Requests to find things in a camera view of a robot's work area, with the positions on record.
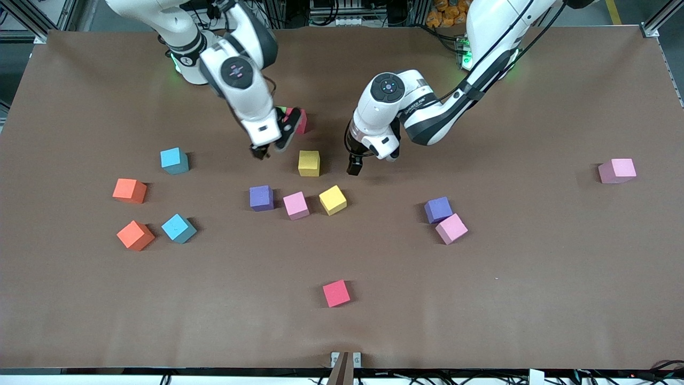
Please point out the pink foam cube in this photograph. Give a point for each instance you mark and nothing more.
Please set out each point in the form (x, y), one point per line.
(617, 170)
(296, 205)
(451, 228)

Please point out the brown table cover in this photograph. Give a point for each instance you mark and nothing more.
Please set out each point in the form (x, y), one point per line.
(481, 267)

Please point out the yellow foam cube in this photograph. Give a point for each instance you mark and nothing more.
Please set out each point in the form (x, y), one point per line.
(309, 163)
(333, 200)

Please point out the blue foam cube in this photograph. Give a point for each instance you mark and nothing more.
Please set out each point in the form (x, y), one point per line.
(175, 160)
(179, 228)

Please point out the orange foam cube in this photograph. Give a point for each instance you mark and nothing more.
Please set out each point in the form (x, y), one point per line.
(130, 190)
(135, 235)

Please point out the red foam cube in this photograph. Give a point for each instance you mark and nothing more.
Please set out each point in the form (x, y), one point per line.
(336, 293)
(302, 122)

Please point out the grey electronics rack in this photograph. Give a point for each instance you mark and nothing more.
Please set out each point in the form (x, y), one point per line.
(347, 21)

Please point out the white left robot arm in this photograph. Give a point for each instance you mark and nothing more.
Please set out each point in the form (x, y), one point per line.
(374, 115)

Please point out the orange snack bag pile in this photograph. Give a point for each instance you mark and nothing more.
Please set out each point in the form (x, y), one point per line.
(446, 16)

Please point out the aluminium frame post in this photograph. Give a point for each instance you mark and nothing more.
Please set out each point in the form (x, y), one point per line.
(40, 37)
(651, 30)

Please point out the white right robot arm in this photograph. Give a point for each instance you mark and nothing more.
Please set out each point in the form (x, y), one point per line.
(251, 107)

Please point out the small white box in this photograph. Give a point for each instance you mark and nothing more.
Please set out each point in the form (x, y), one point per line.
(536, 377)

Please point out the brown camera pole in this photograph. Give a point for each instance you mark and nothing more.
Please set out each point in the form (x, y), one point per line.
(342, 374)

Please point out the small metal bracket plate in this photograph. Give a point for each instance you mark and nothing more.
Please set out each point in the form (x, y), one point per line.
(358, 359)

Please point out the purple foam cube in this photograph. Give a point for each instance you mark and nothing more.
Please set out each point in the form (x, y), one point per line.
(261, 198)
(438, 209)

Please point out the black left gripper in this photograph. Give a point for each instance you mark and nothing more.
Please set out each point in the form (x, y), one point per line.
(354, 162)

